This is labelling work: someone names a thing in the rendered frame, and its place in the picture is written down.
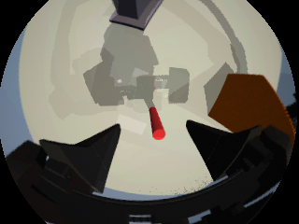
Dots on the red peg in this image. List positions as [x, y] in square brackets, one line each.
[157, 128]

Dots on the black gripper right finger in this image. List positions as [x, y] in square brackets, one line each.
[219, 148]

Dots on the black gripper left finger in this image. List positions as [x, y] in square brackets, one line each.
[90, 158]

